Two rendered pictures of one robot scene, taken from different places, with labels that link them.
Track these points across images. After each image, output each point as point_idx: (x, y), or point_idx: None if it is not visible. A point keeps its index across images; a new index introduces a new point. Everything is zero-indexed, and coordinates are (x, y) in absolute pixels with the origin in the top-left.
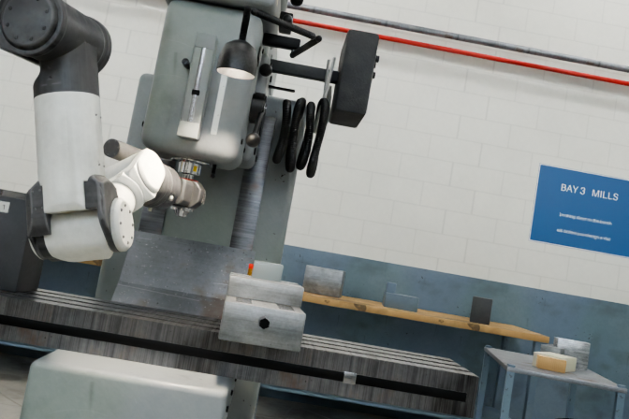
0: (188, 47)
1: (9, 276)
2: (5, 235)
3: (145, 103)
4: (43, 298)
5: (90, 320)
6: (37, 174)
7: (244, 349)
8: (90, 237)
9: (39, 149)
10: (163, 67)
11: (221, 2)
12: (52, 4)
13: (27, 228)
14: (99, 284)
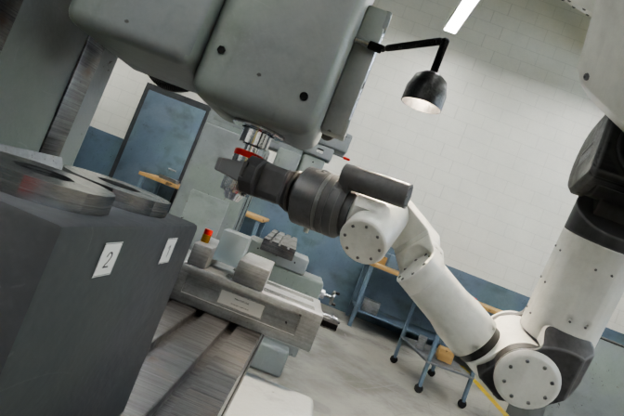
0: (364, 12)
1: (127, 388)
2: (149, 310)
3: None
4: (162, 395)
5: (230, 394)
6: (591, 335)
7: (260, 338)
8: None
9: (611, 312)
10: (353, 32)
11: None
12: None
13: (568, 393)
14: None
